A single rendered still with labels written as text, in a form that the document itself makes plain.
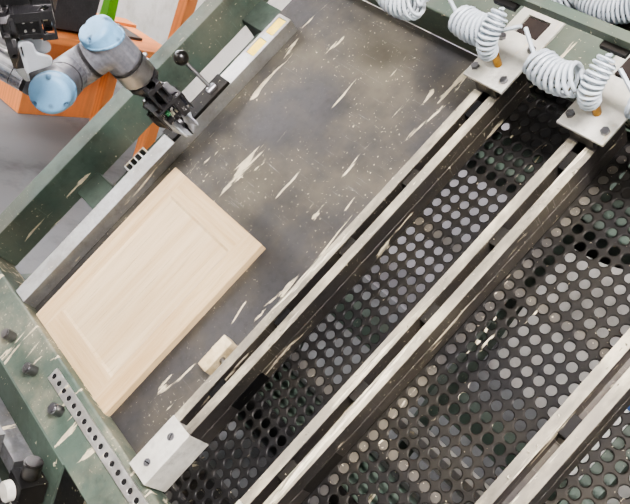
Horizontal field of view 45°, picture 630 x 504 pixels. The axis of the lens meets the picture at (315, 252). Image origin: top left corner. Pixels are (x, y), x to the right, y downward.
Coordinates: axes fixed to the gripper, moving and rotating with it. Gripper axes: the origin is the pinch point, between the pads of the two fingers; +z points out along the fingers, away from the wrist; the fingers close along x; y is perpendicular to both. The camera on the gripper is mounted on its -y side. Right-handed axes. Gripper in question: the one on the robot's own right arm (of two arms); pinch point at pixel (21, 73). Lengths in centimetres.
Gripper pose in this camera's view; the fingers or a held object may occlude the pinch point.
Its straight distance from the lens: 137.3
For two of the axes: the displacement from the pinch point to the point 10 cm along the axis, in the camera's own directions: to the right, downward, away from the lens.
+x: -2.7, -7.8, 5.7
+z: -0.8, 6.1, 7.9
